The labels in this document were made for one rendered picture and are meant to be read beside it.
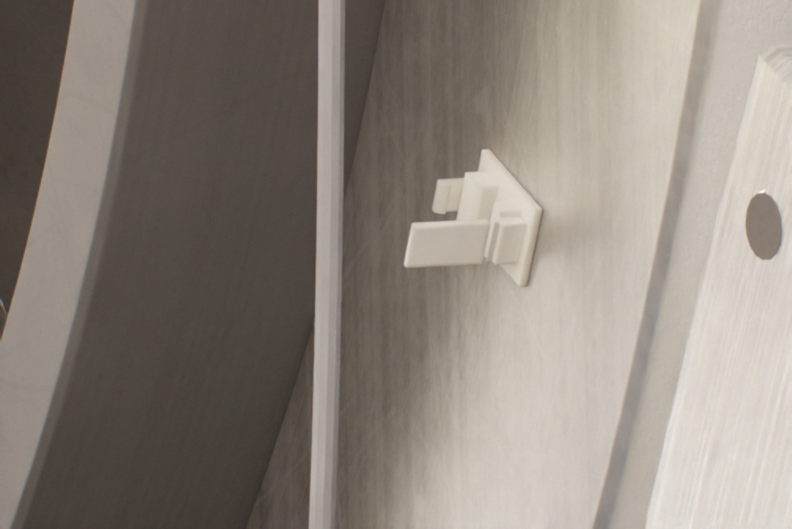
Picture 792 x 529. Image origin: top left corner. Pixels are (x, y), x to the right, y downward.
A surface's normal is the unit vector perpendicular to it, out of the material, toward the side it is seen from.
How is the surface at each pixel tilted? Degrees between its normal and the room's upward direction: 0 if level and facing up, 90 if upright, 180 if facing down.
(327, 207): 95
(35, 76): 61
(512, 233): 115
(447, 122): 90
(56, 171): 90
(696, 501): 90
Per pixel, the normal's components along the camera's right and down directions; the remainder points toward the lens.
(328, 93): -0.25, 0.18
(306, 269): 0.40, 0.58
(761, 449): -0.89, 0.06
